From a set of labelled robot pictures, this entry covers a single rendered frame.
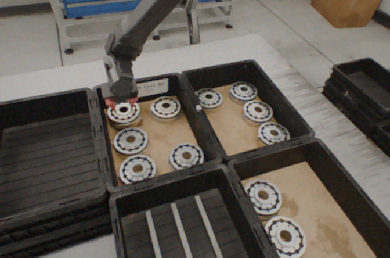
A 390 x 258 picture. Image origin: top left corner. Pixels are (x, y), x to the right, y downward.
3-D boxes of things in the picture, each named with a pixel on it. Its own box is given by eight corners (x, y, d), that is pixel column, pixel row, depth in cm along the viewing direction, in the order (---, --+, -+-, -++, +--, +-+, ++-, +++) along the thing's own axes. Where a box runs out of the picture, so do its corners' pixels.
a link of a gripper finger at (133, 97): (140, 114, 90) (137, 93, 83) (117, 119, 88) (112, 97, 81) (136, 100, 94) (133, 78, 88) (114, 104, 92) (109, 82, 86)
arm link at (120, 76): (141, 38, 77) (111, 29, 72) (152, 63, 70) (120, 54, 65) (126, 72, 83) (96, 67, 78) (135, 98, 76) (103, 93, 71)
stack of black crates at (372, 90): (305, 117, 198) (331, 65, 166) (338, 107, 207) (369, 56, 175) (346, 162, 173) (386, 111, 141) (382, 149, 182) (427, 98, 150)
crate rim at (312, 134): (179, 76, 101) (179, 71, 99) (252, 63, 109) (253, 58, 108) (223, 166, 75) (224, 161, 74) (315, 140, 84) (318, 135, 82)
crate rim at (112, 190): (92, 91, 93) (90, 86, 91) (179, 76, 101) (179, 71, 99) (109, 199, 67) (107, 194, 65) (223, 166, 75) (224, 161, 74)
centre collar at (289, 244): (271, 229, 69) (271, 228, 68) (289, 224, 70) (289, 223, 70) (281, 250, 66) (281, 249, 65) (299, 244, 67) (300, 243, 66)
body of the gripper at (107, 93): (138, 95, 84) (136, 76, 79) (104, 102, 82) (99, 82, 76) (134, 82, 89) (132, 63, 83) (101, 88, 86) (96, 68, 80)
